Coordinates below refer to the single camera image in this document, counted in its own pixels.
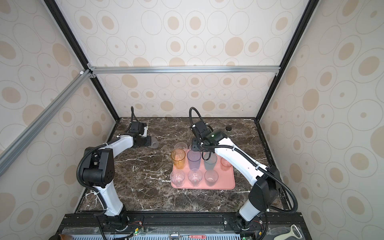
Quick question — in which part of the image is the tall blue frosted tumbler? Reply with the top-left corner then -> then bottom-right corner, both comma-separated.
187,150 -> 202,170

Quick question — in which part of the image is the tall yellow plastic tumbler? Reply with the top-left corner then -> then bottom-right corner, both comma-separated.
171,149 -> 186,170

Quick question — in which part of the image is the tall teal textured tumbler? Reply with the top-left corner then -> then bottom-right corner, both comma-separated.
203,152 -> 218,171

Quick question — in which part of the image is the pink short plastic cup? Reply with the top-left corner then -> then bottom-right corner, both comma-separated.
221,158 -> 232,171

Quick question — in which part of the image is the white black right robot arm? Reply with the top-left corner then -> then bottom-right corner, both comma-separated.
192,130 -> 282,223

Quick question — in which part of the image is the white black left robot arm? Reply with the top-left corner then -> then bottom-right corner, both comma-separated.
76,135 -> 159,225

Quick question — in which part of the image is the pink plastic tray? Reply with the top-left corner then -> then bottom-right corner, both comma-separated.
171,150 -> 236,190

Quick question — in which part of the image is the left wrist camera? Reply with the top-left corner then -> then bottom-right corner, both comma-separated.
128,121 -> 148,137

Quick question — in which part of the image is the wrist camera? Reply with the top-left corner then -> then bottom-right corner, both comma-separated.
128,121 -> 148,137
191,121 -> 213,141

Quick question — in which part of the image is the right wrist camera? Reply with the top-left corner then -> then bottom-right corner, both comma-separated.
191,121 -> 213,141

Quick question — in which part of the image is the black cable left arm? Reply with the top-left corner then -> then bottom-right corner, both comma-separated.
75,106 -> 140,240

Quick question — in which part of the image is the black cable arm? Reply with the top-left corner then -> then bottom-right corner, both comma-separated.
188,106 -> 299,240
75,106 -> 140,240

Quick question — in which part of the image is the black corner frame post right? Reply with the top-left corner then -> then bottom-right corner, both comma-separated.
255,0 -> 319,123

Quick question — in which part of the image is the black corner frame post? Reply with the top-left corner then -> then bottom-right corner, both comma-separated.
255,0 -> 319,123
43,0 -> 120,122

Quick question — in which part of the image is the aluminium rail back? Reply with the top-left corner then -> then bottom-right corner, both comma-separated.
91,66 -> 280,74

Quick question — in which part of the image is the aluminium rail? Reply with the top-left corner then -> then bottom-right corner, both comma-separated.
1,70 -> 91,175
91,66 -> 280,74

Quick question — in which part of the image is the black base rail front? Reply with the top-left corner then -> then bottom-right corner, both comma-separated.
52,212 -> 312,240

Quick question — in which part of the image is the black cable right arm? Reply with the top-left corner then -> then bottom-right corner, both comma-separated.
188,106 -> 299,240

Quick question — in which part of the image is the aluminium rail left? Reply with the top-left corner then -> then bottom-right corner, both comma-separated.
1,70 -> 91,175

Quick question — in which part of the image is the white handled tool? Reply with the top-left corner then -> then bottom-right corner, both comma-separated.
274,224 -> 304,240

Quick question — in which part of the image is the black corner frame post left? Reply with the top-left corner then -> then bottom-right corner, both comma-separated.
43,0 -> 120,122

